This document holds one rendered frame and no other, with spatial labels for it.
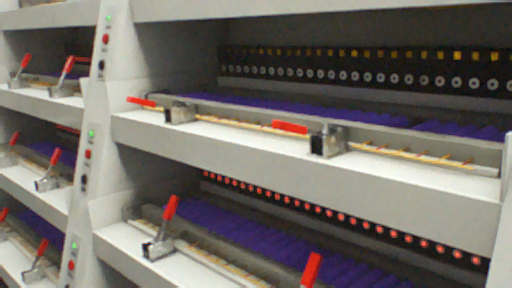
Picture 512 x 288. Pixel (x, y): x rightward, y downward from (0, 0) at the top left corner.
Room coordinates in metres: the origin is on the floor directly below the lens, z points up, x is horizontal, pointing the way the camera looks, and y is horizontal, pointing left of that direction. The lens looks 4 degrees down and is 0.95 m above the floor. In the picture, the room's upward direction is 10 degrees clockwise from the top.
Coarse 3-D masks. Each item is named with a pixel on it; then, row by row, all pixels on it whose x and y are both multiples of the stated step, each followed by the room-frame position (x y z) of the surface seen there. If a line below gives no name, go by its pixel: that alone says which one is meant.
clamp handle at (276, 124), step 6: (276, 120) 0.40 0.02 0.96; (276, 126) 0.40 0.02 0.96; (282, 126) 0.40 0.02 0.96; (288, 126) 0.40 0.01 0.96; (294, 126) 0.41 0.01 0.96; (300, 126) 0.41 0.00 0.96; (324, 126) 0.45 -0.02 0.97; (294, 132) 0.41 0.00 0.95; (300, 132) 0.42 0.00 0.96; (306, 132) 0.42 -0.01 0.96; (312, 132) 0.43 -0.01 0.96; (318, 132) 0.44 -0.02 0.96; (324, 132) 0.45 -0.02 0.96
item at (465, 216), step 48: (144, 96) 0.74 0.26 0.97; (336, 96) 0.65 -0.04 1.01; (384, 96) 0.60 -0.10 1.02; (432, 96) 0.55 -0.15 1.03; (144, 144) 0.67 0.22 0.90; (192, 144) 0.58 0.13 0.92; (240, 144) 0.51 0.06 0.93; (288, 144) 0.50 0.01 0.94; (288, 192) 0.47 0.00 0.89; (336, 192) 0.43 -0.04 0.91; (384, 192) 0.39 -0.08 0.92; (432, 192) 0.36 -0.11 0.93; (480, 192) 0.34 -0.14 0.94; (480, 240) 0.34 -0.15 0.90
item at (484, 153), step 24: (168, 96) 0.72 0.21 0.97; (216, 120) 0.60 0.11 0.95; (240, 120) 0.59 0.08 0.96; (264, 120) 0.56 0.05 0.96; (288, 120) 0.53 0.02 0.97; (312, 120) 0.51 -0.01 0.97; (336, 120) 0.50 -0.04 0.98; (360, 144) 0.47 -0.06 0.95; (384, 144) 0.44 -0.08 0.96; (408, 144) 0.43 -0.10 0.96; (432, 144) 0.41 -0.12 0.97; (456, 144) 0.40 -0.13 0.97; (480, 144) 0.38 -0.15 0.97
